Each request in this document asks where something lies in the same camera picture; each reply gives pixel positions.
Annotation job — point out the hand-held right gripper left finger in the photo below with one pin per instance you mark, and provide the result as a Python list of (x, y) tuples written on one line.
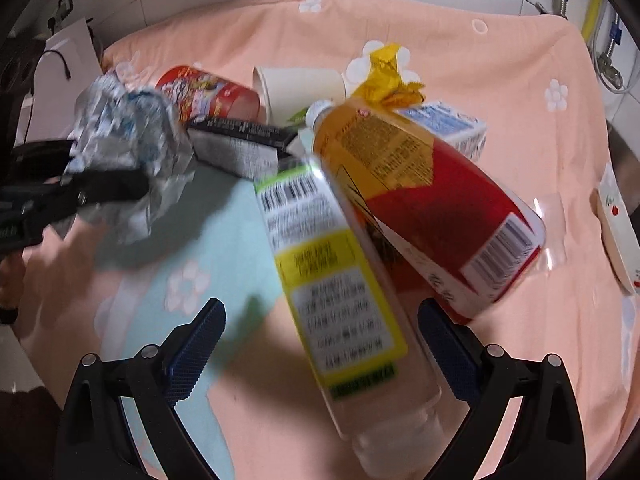
[(192, 357)]

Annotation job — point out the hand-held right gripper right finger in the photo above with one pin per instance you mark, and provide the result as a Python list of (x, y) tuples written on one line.
[(450, 355)]

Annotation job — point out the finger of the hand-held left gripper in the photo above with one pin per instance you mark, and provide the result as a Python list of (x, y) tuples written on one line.
[(42, 152), (112, 187)]

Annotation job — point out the silver foil wrapper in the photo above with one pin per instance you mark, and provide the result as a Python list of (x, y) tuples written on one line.
[(125, 120)]

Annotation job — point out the green label clear bottle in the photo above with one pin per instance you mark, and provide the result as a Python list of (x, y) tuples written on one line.
[(320, 270)]

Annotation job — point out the red label tea bottle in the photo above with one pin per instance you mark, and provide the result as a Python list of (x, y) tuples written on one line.
[(425, 200)]

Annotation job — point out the blue and white milk carton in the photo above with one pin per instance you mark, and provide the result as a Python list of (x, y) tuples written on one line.
[(450, 125)]

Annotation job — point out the person's left hand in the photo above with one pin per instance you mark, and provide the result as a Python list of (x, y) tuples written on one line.
[(11, 282)]

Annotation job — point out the white board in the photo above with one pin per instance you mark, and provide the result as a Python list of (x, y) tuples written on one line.
[(65, 90)]

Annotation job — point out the black and white carton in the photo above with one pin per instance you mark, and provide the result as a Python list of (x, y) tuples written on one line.
[(235, 147)]

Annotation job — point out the red instant noodle cup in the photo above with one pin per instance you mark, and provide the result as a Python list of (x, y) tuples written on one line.
[(210, 92)]

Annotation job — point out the clear plastic film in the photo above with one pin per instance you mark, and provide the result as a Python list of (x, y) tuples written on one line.
[(550, 230)]

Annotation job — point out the dark cloth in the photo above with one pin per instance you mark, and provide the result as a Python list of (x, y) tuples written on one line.
[(27, 435)]

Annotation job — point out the white strawberry print plate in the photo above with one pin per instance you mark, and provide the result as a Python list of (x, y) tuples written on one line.
[(617, 235)]

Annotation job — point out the white paper cup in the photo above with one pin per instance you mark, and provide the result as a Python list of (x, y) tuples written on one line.
[(300, 85)]

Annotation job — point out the pink floral blanket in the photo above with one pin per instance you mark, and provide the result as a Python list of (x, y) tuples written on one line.
[(500, 85)]

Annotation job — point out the crumpled yellow wrapper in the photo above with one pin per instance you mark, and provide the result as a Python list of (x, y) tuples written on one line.
[(385, 80)]

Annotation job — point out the wall power outlet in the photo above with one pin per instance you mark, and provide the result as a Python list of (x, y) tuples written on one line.
[(65, 2)]

